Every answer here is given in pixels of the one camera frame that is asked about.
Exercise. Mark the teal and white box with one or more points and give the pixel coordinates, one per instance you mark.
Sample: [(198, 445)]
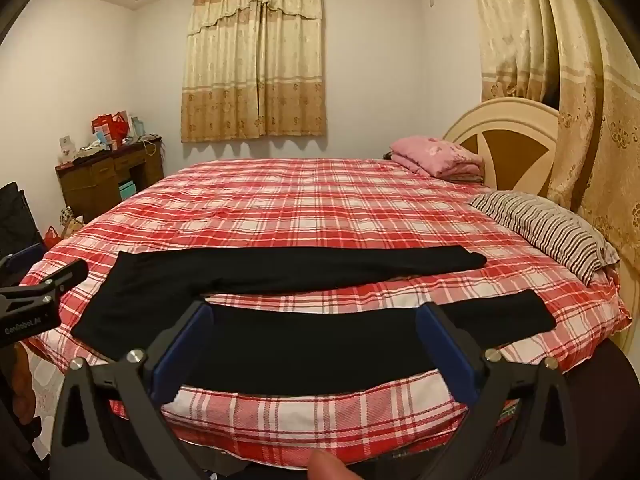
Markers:
[(102, 140)]

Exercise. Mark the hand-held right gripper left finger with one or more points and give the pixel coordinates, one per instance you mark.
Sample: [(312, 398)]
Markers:
[(180, 355)]

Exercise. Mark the small white card box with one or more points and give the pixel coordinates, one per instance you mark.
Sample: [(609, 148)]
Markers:
[(65, 146)]

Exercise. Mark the pink folded blanket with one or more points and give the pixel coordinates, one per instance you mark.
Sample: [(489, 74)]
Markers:
[(440, 157)]

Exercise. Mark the beige window curtain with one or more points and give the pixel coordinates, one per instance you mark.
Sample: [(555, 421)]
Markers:
[(255, 70)]

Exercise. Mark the red gift bag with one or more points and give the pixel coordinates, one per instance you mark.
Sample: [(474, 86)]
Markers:
[(104, 124), (120, 127)]

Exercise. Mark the red plaid bed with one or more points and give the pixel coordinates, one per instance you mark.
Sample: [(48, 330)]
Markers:
[(320, 200)]

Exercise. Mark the red plastic bag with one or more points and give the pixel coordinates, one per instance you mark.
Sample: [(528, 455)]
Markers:
[(51, 237)]

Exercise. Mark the striped pillow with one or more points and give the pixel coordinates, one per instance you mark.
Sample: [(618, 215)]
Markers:
[(550, 230)]

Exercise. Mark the cream wooden headboard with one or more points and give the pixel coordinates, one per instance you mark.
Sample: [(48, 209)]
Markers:
[(505, 130)]

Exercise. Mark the black pants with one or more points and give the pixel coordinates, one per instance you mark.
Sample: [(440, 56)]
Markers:
[(300, 340)]

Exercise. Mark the pale blue box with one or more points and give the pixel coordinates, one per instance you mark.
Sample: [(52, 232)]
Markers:
[(136, 125)]

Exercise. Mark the brown wooden desk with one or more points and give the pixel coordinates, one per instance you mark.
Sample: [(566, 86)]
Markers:
[(100, 175)]

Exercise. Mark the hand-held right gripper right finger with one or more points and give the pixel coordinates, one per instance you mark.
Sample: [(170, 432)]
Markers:
[(450, 355)]

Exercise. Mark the teal storage box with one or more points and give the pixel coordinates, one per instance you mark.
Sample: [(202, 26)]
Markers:
[(126, 189)]

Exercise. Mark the person's right hand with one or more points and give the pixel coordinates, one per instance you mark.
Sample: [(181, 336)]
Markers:
[(325, 467)]

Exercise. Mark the large beige floral curtain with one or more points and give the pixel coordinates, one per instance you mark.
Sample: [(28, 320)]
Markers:
[(575, 85)]

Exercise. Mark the black bag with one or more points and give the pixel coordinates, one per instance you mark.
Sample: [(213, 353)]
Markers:
[(15, 220)]

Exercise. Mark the floral shopping bag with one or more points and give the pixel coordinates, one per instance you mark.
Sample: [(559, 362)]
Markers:
[(70, 220)]

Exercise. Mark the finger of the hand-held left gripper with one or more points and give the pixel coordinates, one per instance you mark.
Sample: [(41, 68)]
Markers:
[(25, 257), (67, 274)]

